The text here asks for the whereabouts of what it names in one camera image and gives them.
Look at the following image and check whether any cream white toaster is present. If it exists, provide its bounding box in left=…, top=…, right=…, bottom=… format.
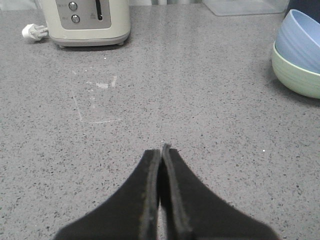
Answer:
left=40, top=0, right=131, bottom=47

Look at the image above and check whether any dark blue saucepan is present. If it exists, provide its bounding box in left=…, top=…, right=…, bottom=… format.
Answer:
left=285, top=0, right=320, bottom=23

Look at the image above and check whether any clear plastic lidded container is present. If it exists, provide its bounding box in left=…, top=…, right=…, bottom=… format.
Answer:
left=202, top=0, right=289, bottom=16

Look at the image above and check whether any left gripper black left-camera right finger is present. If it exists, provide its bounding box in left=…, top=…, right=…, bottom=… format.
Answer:
left=159, top=144, right=279, bottom=240

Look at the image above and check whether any light blue bowl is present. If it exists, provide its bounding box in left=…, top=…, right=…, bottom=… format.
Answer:
left=275, top=9, right=320, bottom=74

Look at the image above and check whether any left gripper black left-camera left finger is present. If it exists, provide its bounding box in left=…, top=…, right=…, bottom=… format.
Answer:
left=54, top=149, right=161, bottom=240

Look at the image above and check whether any light green bowl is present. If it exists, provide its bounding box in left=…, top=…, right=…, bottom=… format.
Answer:
left=271, top=42, right=320, bottom=100

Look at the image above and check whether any white power plug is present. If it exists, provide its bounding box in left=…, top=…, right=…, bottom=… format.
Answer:
left=21, top=23, right=49, bottom=42

